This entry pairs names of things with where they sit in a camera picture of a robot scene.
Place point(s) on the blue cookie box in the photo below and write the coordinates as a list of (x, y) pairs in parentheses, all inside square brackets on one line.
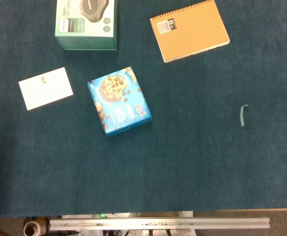
[(119, 103)]

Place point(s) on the green speaker product box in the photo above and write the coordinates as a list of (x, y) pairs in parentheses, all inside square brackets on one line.
[(84, 29)]

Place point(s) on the tan spiral notebook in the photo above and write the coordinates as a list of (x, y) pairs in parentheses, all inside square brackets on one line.
[(192, 34)]

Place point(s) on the white paper card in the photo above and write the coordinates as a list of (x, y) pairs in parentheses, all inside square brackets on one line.
[(46, 89)]

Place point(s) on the tape roll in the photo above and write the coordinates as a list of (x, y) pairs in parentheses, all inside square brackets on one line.
[(32, 228)]

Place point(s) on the blue felt table cloth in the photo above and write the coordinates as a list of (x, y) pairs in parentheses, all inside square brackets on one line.
[(182, 159)]

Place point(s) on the aluminium profile rail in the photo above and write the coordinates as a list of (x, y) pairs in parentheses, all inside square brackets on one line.
[(158, 223)]

